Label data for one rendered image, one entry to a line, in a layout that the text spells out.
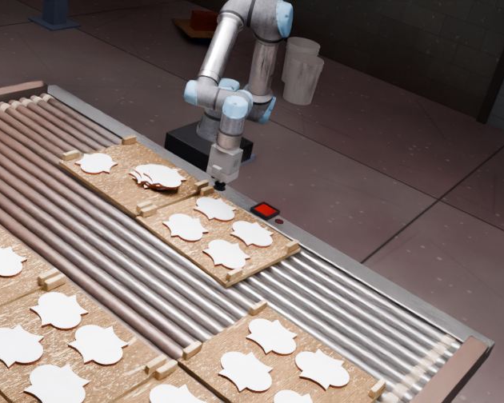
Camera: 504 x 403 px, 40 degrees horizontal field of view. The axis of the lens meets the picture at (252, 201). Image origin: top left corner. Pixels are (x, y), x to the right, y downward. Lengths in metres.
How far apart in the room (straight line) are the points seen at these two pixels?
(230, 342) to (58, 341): 0.43
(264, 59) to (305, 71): 3.29
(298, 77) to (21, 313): 4.36
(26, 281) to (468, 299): 2.74
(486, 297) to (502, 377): 0.66
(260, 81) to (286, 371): 1.22
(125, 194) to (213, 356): 0.78
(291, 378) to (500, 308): 2.49
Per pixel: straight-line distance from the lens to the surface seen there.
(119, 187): 2.40
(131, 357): 1.75
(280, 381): 1.78
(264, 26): 2.48
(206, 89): 2.27
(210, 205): 2.35
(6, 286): 1.94
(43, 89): 3.09
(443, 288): 4.10
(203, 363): 1.77
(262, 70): 2.61
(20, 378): 1.70
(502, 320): 4.06
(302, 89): 5.93
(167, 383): 1.71
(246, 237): 2.23
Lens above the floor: 2.15
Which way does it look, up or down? 30 degrees down
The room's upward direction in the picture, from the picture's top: 13 degrees clockwise
